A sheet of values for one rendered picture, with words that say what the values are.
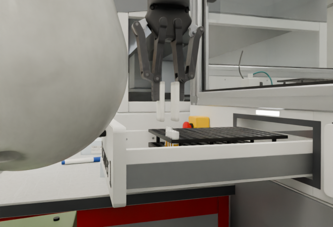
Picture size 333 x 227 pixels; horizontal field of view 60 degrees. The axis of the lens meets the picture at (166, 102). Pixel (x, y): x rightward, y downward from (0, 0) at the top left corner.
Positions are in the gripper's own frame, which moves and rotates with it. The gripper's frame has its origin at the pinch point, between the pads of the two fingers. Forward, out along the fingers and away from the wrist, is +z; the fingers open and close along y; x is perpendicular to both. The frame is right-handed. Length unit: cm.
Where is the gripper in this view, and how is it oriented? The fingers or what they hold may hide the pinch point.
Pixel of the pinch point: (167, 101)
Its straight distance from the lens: 51.6
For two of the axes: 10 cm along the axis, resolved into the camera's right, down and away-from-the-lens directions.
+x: 2.7, 0.1, -9.6
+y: -9.6, 0.0, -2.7
